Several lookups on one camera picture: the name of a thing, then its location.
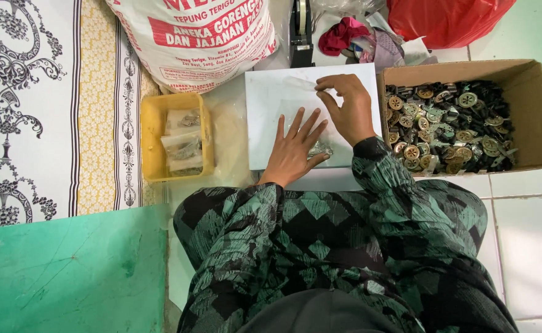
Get green flat board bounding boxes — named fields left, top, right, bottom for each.
left=0, top=203, right=171, bottom=333

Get white black ornament patterned mat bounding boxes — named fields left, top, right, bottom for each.
left=0, top=0, right=163, bottom=231

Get red plastic bag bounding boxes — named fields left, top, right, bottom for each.
left=386, top=0, right=517, bottom=51

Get heap of metal and black parts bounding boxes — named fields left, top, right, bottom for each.
left=385, top=80, right=517, bottom=175

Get stack of clear plastic sheets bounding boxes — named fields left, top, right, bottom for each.
left=202, top=87, right=259, bottom=187

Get person's left hand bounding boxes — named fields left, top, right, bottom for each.
left=258, top=107, right=331, bottom=188

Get crumpled transparent plastic bag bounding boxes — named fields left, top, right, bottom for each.
left=310, top=0, right=388, bottom=18

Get metal parts in clear bag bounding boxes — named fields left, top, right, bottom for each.
left=307, top=141, right=334, bottom=161

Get person's right hand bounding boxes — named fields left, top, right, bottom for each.
left=314, top=73, right=377, bottom=148

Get person's green black patterned garment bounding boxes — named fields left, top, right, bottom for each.
left=173, top=136, right=520, bottom=333

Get brown cardboard box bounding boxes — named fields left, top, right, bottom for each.
left=376, top=59, right=542, bottom=178

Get small packet of metal parts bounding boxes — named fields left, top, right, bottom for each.
left=161, top=131, right=203, bottom=161
left=166, top=155, right=204, bottom=176
left=165, top=109, right=202, bottom=131

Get yellow plastic basket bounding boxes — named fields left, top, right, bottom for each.
left=140, top=92, right=216, bottom=183

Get white crumpled paper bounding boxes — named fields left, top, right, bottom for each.
left=399, top=36, right=439, bottom=66

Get clear plastic bag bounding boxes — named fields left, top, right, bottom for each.
left=281, top=75, right=335, bottom=160

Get white printed flour sack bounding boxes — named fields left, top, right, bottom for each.
left=104, top=0, right=281, bottom=94

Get dark red cloth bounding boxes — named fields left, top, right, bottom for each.
left=317, top=17, right=372, bottom=57

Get black tape dispenser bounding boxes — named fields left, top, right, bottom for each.
left=289, top=0, right=316, bottom=69

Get white flat board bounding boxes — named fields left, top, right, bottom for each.
left=245, top=62, right=383, bottom=171

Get grey pink cloth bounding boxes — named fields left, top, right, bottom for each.
left=358, top=27, right=406, bottom=71

